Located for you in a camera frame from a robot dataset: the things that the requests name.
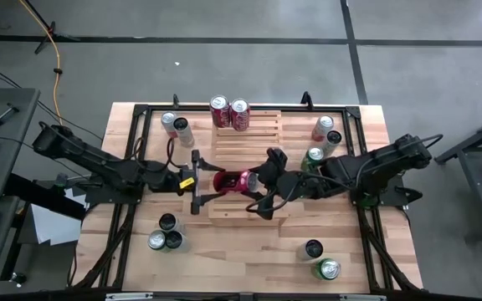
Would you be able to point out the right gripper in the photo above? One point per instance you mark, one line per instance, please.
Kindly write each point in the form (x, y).
(283, 180)

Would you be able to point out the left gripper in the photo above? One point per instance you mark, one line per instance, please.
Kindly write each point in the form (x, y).
(180, 175)

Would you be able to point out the red Coca-Cola can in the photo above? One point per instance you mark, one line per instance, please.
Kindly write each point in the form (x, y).
(240, 113)
(219, 110)
(230, 182)

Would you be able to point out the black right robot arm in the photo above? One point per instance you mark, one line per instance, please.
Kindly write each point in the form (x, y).
(383, 163)

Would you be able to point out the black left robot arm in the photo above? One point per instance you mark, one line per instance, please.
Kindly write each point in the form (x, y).
(98, 161)

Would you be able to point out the slatted wooden shelf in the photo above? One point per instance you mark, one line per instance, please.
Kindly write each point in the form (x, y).
(262, 138)

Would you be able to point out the yellow tag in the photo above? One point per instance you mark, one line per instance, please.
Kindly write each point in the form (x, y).
(186, 182)

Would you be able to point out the green soda can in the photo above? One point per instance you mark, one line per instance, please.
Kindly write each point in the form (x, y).
(156, 240)
(328, 268)
(314, 154)

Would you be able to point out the silver and red can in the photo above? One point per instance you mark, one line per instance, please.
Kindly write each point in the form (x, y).
(321, 129)
(168, 123)

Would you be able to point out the grey clamp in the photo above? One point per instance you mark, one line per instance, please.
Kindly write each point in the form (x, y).
(62, 180)

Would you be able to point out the white paper sheets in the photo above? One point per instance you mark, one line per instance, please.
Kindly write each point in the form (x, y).
(52, 226)

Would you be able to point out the black support beam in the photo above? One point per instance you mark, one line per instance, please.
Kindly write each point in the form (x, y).
(44, 196)

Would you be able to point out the black knob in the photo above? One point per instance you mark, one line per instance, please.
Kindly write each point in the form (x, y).
(17, 278)

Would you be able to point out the black tripod stand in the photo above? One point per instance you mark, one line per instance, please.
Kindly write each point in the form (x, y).
(52, 30)

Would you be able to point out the black hook bracket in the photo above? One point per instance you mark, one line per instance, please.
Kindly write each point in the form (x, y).
(176, 101)
(306, 100)

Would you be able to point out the black metal table frame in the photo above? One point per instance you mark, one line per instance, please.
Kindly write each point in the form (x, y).
(139, 110)

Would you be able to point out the silver metal bracket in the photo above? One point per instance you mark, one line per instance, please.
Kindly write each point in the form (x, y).
(362, 297)
(129, 296)

